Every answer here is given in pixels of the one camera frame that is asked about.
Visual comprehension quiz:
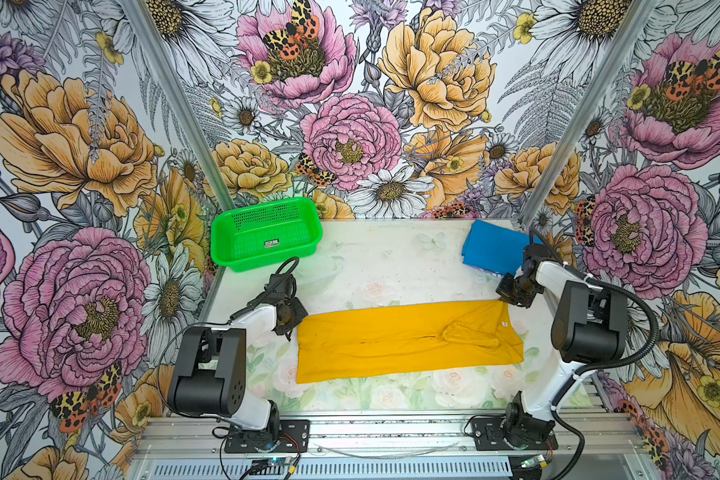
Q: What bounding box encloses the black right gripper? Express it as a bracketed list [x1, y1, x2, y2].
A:
[497, 272, 547, 309]

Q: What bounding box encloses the yellow t-shirt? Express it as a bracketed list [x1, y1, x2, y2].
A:
[296, 300, 524, 384]

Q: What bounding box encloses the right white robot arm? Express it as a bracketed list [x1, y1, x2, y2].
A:
[497, 243, 628, 439]

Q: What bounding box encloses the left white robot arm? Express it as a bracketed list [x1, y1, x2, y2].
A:
[166, 273, 307, 436]

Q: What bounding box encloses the folded blue t-shirt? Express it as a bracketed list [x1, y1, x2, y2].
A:
[461, 220, 530, 277]

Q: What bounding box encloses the green plastic basket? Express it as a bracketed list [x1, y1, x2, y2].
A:
[210, 197, 323, 272]

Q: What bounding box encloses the small green circuit board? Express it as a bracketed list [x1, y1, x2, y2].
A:
[252, 457, 298, 470]

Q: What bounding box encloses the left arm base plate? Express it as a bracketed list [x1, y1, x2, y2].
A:
[222, 419, 311, 454]

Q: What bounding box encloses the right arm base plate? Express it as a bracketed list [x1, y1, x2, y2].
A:
[464, 416, 559, 451]

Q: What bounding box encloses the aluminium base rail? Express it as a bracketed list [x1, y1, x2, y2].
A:
[127, 409, 660, 479]

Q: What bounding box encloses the right aluminium corner post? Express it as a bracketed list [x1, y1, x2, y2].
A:
[515, 1, 657, 232]

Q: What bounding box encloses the aluminium corner post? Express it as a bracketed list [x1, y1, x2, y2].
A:
[515, 1, 657, 232]
[123, 1, 235, 211]

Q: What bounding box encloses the left aluminium corner post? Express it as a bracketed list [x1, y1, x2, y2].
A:
[123, 1, 235, 211]

